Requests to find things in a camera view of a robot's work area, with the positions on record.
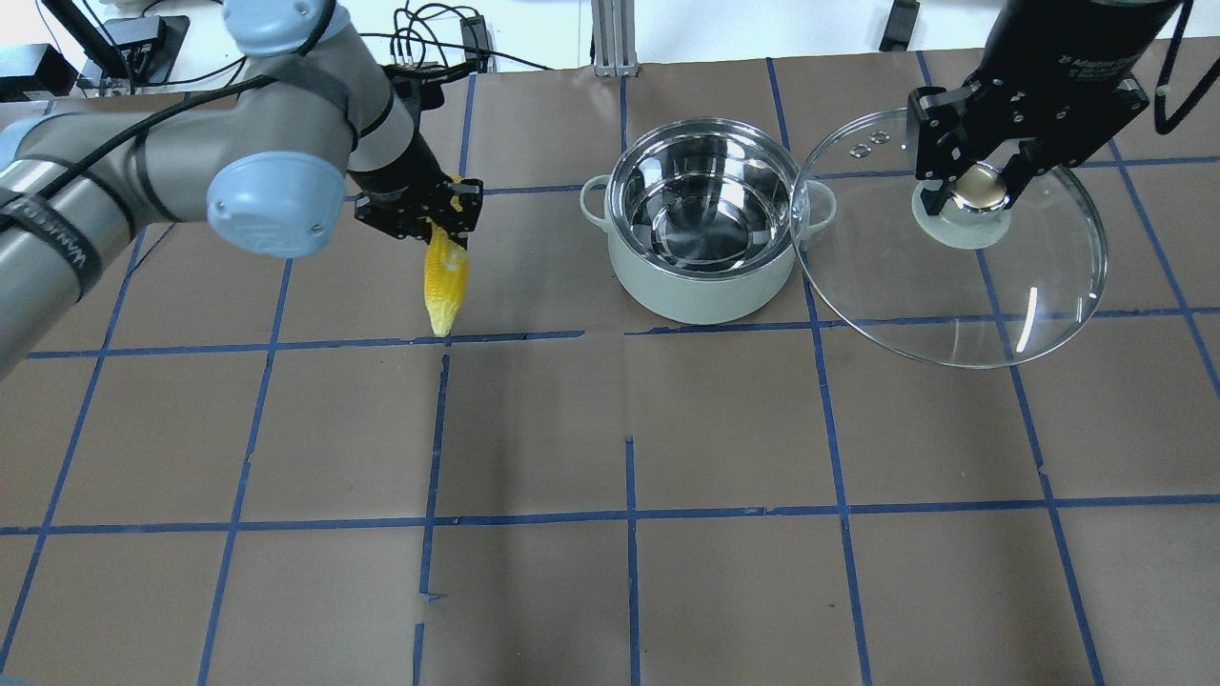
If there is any yellow corn cob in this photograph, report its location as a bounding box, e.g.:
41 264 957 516
422 220 468 337

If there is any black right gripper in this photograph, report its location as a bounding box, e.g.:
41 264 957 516
906 1 1182 214

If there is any pale green cooking pot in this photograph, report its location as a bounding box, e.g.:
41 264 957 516
580 117 838 325

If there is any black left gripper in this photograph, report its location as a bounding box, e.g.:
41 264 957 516
350 143 484 244

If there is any aluminium frame post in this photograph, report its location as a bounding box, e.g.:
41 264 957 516
590 0 641 78

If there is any black power adapter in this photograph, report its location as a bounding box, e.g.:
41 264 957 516
458 13 494 73

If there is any glass pot lid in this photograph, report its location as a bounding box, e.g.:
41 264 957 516
793 109 1109 369

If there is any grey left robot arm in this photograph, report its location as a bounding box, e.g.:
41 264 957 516
1 1 484 374

